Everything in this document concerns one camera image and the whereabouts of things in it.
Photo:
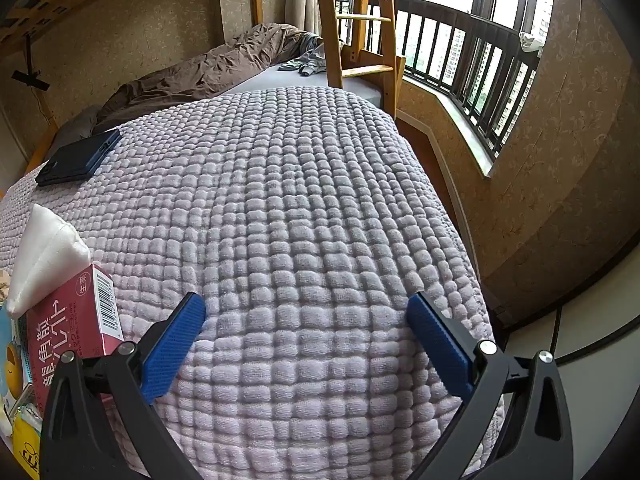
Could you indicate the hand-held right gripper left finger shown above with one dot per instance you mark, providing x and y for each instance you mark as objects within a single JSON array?
[{"x": 175, "y": 345}]

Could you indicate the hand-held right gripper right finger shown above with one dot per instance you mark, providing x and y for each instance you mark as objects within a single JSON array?
[{"x": 440, "y": 350}]

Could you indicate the red box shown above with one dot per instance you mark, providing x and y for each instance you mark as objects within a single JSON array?
[{"x": 65, "y": 325}]

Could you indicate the blue medicine box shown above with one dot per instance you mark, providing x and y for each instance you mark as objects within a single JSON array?
[{"x": 6, "y": 330}]

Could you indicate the white triangular pouch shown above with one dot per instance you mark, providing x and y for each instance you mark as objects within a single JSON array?
[{"x": 45, "y": 255}]

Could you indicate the dark flat box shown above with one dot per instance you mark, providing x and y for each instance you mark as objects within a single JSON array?
[{"x": 75, "y": 160}]

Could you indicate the grey window sill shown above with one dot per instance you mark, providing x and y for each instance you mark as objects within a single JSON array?
[{"x": 465, "y": 135}]

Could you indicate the grey pillow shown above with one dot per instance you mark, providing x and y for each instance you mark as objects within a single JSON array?
[{"x": 75, "y": 127}]

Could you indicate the brown duvet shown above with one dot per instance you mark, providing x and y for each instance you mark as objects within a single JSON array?
[{"x": 200, "y": 72}]

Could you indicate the grey bed sheet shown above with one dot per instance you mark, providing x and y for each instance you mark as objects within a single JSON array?
[{"x": 300, "y": 80}]

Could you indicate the grey clothing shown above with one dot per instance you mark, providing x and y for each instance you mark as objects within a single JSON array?
[{"x": 312, "y": 57}]

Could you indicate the white cloth on railing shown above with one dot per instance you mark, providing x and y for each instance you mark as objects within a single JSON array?
[{"x": 530, "y": 41}]

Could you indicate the wooden bunk ladder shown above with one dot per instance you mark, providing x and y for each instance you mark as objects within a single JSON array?
[{"x": 332, "y": 35}]

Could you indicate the dark window railing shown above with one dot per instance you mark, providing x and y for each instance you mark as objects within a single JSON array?
[{"x": 450, "y": 12}]

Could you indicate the beige curtain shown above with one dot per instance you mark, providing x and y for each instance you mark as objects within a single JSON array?
[{"x": 300, "y": 0}]

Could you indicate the black wall bracket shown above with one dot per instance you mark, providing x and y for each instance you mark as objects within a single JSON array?
[{"x": 30, "y": 77}]

